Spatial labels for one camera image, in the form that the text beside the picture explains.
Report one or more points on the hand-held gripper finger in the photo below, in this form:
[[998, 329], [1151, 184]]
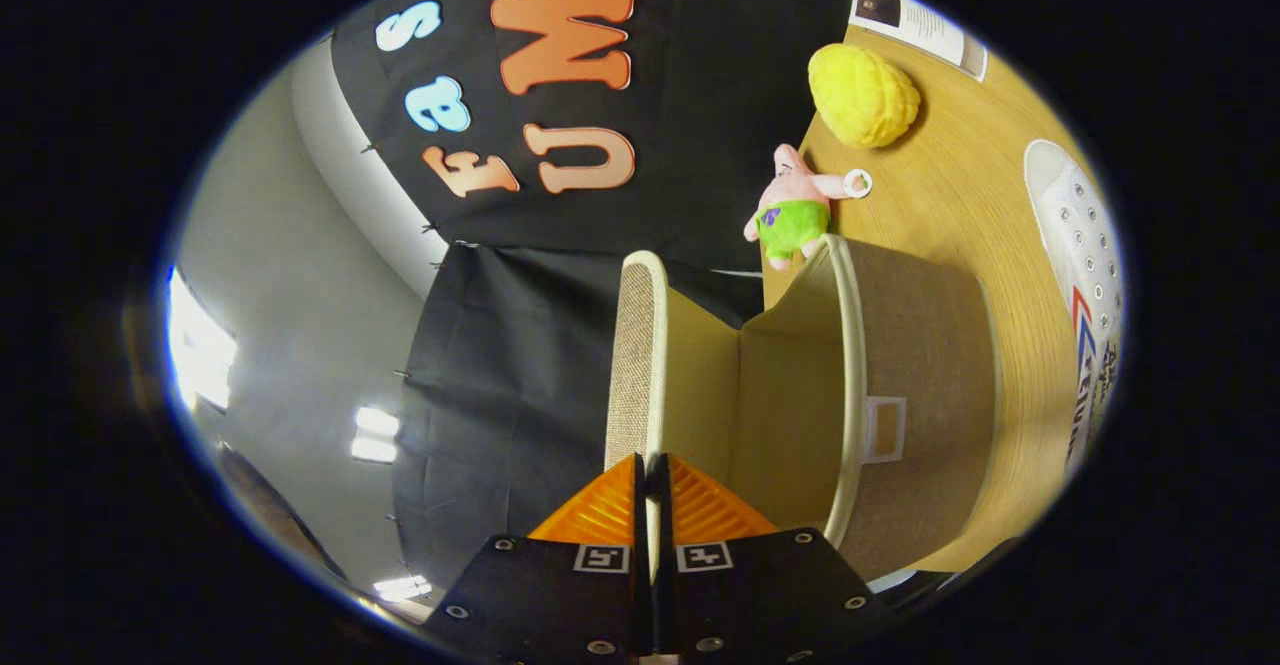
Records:
[[640, 515], [665, 520]]

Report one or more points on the white canvas shoe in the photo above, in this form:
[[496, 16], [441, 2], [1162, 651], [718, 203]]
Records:
[[1075, 235]]

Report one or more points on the ceiling light panel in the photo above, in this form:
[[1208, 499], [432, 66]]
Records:
[[372, 450], [377, 421], [402, 587], [200, 345]]

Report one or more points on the white portrait cover book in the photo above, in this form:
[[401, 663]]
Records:
[[915, 20]]

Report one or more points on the pink starfish plush toy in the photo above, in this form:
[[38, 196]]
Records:
[[790, 225]]

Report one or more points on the beige fabric storage box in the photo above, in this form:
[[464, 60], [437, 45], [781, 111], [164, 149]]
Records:
[[920, 345]]

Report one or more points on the yellow plush toy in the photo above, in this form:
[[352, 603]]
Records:
[[860, 95]]

